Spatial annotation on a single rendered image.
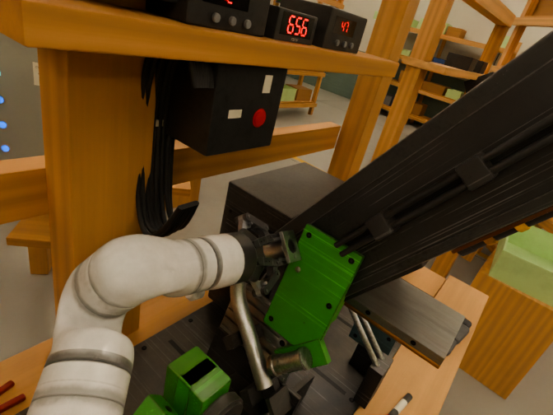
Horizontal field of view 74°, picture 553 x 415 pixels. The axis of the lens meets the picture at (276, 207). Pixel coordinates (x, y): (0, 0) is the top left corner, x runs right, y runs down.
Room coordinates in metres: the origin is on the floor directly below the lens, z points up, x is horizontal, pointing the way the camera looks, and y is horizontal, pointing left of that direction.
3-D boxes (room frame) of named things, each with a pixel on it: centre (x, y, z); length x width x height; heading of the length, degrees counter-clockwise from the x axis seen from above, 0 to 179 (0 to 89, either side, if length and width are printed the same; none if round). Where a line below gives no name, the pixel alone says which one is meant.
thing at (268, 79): (0.66, 0.14, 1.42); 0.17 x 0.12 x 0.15; 148
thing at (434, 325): (0.65, -0.23, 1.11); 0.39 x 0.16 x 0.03; 58
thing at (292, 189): (0.80, -0.04, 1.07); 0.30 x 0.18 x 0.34; 148
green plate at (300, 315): (0.54, -0.11, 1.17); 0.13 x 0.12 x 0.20; 148
